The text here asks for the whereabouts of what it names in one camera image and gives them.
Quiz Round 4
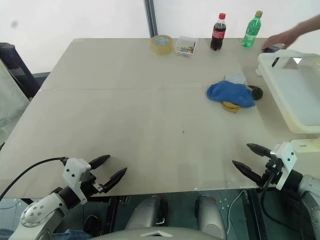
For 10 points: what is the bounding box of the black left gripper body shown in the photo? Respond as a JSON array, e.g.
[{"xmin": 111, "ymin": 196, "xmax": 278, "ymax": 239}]
[{"xmin": 80, "ymin": 171, "xmax": 105, "ymax": 198}]

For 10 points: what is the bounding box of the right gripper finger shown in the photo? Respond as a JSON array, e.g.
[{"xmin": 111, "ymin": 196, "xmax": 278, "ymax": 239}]
[
  {"xmin": 246, "ymin": 142, "xmax": 273, "ymax": 158},
  {"xmin": 231, "ymin": 160, "xmax": 264, "ymax": 188}
]

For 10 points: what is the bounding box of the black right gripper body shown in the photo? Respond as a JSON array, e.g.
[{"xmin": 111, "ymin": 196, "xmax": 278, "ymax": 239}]
[{"xmin": 259, "ymin": 155, "xmax": 284, "ymax": 189}]

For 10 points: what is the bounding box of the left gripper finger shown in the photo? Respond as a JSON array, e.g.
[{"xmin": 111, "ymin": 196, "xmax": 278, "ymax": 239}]
[
  {"xmin": 101, "ymin": 167, "xmax": 128, "ymax": 194},
  {"xmin": 88, "ymin": 154, "xmax": 111, "ymax": 172}
]

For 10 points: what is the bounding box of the small purple object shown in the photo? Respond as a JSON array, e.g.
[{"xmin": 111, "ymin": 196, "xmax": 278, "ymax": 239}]
[{"xmin": 262, "ymin": 43, "xmax": 286, "ymax": 54}]

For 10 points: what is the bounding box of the white plastic basket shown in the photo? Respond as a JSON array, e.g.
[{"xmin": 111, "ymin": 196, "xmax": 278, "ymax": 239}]
[{"xmin": 255, "ymin": 49, "xmax": 320, "ymax": 134}]

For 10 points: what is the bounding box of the clear box of coloured clips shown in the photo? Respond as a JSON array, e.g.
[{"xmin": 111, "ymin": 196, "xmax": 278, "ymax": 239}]
[{"xmin": 174, "ymin": 35, "xmax": 199, "ymax": 58}]

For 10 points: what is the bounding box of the person's bare hand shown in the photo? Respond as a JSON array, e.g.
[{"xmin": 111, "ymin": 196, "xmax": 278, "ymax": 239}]
[{"xmin": 261, "ymin": 31, "xmax": 300, "ymax": 51}]

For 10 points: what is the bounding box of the black shoe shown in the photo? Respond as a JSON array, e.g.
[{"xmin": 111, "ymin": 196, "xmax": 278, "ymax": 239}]
[{"xmin": 83, "ymin": 214, "xmax": 103, "ymax": 236}]

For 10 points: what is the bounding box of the white plastic lid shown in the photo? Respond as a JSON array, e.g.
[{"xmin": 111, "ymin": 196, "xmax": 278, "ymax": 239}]
[{"xmin": 290, "ymin": 138, "xmax": 320, "ymax": 154}]

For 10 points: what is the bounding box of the silver left robot thigh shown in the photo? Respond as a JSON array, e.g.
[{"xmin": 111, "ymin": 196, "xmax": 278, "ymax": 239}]
[{"xmin": 124, "ymin": 195, "xmax": 169, "ymax": 230}]

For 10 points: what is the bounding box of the silver robot thigh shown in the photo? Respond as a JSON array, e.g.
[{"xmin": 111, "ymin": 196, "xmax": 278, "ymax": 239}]
[
  {"xmin": 124, "ymin": 195, "xmax": 169, "ymax": 230},
  {"xmin": 194, "ymin": 194, "xmax": 227, "ymax": 240}
]

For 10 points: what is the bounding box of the yellow round object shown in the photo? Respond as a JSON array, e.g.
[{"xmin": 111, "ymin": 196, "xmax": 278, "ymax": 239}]
[{"xmin": 221, "ymin": 101, "xmax": 241, "ymax": 114}]

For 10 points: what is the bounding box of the silver right robot thigh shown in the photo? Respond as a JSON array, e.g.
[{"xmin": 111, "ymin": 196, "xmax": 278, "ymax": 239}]
[{"xmin": 194, "ymin": 194, "xmax": 227, "ymax": 240}]

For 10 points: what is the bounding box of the grey robot torso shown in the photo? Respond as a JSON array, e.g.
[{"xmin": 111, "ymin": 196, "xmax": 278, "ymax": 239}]
[{"xmin": 88, "ymin": 225, "xmax": 218, "ymax": 240}]

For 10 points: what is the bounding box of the light blue cloth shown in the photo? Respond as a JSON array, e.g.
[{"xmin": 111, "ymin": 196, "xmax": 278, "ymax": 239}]
[{"xmin": 224, "ymin": 72, "xmax": 246, "ymax": 85}]

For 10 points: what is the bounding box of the pale grey cloth sheet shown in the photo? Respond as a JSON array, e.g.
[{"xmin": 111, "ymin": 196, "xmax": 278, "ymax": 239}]
[{"xmin": 0, "ymin": 59, "xmax": 31, "ymax": 147}]

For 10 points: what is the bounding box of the green bottle yellow cap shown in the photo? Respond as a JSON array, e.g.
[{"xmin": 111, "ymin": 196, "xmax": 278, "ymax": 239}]
[{"xmin": 240, "ymin": 10, "xmax": 264, "ymax": 49}]

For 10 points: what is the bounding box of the cola bottle red cap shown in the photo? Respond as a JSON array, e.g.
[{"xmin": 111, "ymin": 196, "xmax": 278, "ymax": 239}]
[{"xmin": 210, "ymin": 12, "xmax": 227, "ymax": 52}]

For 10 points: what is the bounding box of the clear tape roll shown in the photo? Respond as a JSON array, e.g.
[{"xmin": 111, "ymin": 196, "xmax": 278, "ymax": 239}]
[{"xmin": 149, "ymin": 34, "xmax": 174, "ymax": 56}]

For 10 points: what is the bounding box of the grey metal pillar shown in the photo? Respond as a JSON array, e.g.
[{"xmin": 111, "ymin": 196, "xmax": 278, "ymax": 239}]
[{"xmin": 143, "ymin": 0, "xmax": 159, "ymax": 38}]

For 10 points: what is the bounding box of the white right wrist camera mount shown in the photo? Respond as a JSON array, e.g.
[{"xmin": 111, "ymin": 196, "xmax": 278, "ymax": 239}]
[{"xmin": 269, "ymin": 141, "xmax": 298, "ymax": 191}]

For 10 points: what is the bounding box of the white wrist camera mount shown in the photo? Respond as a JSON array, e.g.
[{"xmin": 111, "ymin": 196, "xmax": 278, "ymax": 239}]
[
  {"xmin": 269, "ymin": 141, "xmax": 298, "ymax": 191},
  {"xmin": 61, "ymin": 157, "xmax": 92, "ymax": 204}
]

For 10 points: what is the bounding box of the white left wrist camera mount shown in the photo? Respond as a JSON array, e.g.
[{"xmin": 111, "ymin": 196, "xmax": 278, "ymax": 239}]
[{"xmin": 61, "ymin": 157, "xmax": 92, "ymax": 204}]

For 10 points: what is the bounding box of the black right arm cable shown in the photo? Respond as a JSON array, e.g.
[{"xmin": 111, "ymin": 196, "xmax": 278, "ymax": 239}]
[{"xmin": 260, "ymin": 171, "xmax": 320, "ymax": 233}]

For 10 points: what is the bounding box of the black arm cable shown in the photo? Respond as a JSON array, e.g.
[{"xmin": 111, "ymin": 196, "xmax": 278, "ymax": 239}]
[
  {"xmin": 0, "ymin": 156, "xmax": 70, "ymax": 201},
  {"xmin": 260, "ymin": 171, "xmax": 320, "ymax": 233}
]

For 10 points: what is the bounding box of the thin white cable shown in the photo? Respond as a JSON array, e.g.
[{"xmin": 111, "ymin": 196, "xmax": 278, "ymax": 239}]
[{"xmin": 226, "ymin": 189, "xmax": 246, "ymax": 233}]

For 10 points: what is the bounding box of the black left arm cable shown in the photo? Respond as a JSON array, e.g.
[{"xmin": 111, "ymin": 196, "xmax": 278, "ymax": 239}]
[{"xmin": 0, "ymin": 156, "xmax": 70, "ymax": 201}]

